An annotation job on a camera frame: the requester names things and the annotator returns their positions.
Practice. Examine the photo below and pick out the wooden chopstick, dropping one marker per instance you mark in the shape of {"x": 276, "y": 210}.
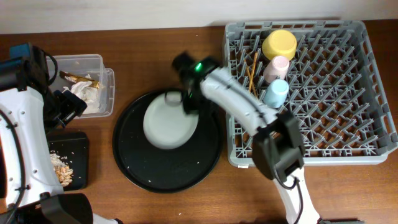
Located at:
{"x": 250, "y": 74}
{"x": 251, "y": 85}

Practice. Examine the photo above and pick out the gold coffee sachet wrapper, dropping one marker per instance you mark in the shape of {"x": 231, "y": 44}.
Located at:
{"x": 75, "y": 79}

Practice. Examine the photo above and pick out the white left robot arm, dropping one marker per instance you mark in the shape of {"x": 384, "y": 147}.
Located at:
{"x": 30, "y": 110}

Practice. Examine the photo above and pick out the food scraps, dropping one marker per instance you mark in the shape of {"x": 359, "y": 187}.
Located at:
{"x": 62, "y": 170}

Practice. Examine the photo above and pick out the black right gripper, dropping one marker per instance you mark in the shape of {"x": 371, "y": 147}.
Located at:
{"x": 186, "y": 107}

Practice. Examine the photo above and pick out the white tissue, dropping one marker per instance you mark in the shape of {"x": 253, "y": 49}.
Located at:
{"x": 88, "y": 94}

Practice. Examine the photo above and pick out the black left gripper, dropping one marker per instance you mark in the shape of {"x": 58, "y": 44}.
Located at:
{"x": 74, "y": 107}

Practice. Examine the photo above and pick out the black rectangular waste bin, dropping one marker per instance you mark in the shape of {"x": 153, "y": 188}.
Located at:
{"x": 73, "y": 150}

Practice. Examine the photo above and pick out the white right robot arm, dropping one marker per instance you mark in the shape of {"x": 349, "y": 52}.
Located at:
{"x": 277, "y": 144}

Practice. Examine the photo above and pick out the grey dishwasher rack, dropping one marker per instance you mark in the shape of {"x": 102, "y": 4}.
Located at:
{"x": 335, "y": 90}

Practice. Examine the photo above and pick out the clear plastic waste bin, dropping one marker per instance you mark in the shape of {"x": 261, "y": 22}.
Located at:
{"x": 89, "y": 67}

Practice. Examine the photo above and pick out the yellow bowl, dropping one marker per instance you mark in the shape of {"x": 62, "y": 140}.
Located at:
{"x": 280, "y": 43}

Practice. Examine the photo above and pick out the round black tray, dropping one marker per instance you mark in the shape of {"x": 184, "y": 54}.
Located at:
{"x": 164, "y": 171}

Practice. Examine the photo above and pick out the pink cup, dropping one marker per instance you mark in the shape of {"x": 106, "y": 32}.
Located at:
{"x": 276, "y": 69}

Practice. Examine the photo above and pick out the grey plate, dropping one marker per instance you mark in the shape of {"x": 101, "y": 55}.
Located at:
{"x": 165, "y": 123}

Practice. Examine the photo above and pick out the light blue cup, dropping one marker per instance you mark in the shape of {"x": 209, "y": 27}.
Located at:
{"x": 276, "y": 93}

